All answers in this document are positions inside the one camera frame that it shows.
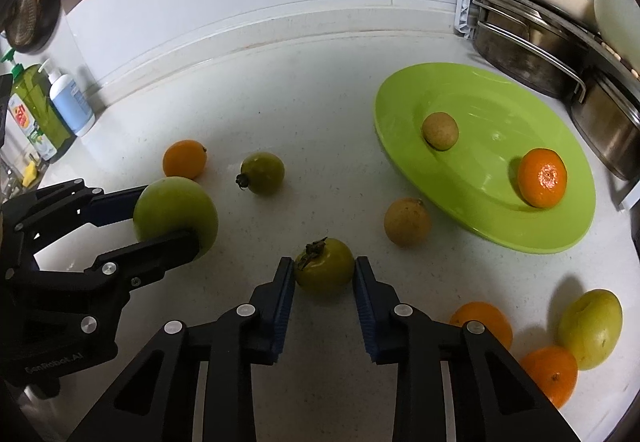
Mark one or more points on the green dish soap bottle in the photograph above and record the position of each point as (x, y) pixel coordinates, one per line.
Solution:
(37, 117)

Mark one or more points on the large cream casserole pot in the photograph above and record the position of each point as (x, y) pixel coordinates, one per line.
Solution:
(617, 12)

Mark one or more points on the brown round fruit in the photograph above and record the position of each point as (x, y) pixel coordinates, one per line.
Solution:
(440, 131)
(407, 223)

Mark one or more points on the green persimmon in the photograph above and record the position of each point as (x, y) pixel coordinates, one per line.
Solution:
(327, 272)
(264, 174)

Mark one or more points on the small orange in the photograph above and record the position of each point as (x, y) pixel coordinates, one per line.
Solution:
(184, 160)

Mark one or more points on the beaded trivet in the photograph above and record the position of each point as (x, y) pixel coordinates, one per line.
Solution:
(622, 60)

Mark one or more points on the black hanging pan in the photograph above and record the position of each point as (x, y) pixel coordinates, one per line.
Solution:
(32, 7)

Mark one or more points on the green apple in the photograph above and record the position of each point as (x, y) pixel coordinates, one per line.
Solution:
(172, 207)

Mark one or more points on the white blue pump bottle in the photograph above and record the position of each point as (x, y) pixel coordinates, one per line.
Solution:
(72, 105)

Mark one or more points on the yellow sponge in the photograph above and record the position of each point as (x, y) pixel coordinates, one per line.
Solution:
(31, 173)

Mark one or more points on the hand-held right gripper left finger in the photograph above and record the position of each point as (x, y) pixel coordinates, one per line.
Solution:
(285, 309)

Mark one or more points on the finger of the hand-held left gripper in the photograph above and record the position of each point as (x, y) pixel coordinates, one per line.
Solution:
(117, 207)
(165, 252)

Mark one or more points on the yellow-green apple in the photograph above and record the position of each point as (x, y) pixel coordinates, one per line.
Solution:
(591, 328)

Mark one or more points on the green plate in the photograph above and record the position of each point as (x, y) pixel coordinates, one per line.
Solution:
(475, 187)

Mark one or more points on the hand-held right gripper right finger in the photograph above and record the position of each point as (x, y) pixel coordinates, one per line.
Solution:
(365, 319)

